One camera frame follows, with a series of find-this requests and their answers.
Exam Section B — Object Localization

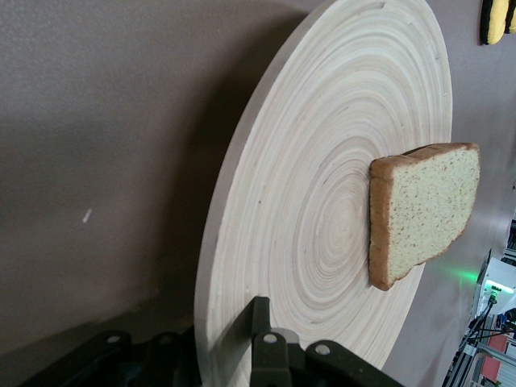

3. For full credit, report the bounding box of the round wooden plate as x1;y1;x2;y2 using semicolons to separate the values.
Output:
193;0;452;387

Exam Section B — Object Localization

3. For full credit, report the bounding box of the brown-crusted bread slice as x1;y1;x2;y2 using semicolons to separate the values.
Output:
368;141;481;292

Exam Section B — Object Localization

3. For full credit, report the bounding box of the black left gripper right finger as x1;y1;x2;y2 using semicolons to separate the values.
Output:
248;296;293;387

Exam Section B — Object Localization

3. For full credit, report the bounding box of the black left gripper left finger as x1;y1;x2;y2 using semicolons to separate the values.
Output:
132;328;202;387

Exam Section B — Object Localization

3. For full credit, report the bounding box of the yellow quilted oven mitt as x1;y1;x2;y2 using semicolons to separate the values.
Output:
479;0;510;46

